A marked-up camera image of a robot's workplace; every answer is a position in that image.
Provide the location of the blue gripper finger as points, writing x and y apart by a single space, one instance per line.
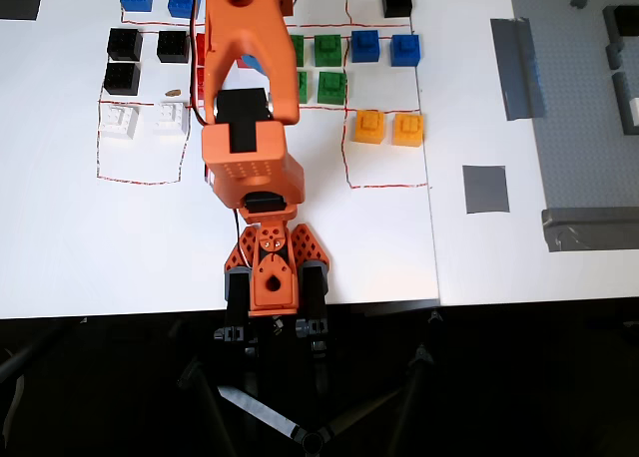
253 63

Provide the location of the yellow toy brick block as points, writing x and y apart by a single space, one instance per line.
369 126
408 130

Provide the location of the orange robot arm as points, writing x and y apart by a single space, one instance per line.
244 147

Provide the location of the red toy brick block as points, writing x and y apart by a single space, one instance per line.
199 85
200 48

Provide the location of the black toy brick block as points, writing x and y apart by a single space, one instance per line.
122 79
125 44
173 46
397 1

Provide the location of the white toy brick block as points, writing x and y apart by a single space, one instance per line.
171 118
118 121

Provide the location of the grey square tape marker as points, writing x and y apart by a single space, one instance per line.
485 189

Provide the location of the small brown crumb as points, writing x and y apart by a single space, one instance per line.
173 92

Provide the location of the black table clamp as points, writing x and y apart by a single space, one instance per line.
313 292
237 290

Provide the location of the long grey tape strip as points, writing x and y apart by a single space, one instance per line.
514 68

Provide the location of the dark tape patch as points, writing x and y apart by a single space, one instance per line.
19 2

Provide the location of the small dark grey piece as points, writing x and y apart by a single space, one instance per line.
578 1

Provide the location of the grey studded baseplate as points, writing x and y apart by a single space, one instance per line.
574 128

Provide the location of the small grey brick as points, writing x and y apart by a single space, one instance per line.
615 57

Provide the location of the black tripod stand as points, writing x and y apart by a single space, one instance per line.
259 411

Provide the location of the long grey brick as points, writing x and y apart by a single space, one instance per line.
621 103

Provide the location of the white brick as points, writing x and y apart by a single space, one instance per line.
635 113

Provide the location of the wide crumpled grey tape strip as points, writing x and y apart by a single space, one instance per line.
589 229

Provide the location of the black metal leg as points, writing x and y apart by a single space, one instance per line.
15 362

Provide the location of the dark grey brick wall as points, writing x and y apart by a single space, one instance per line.
610 25

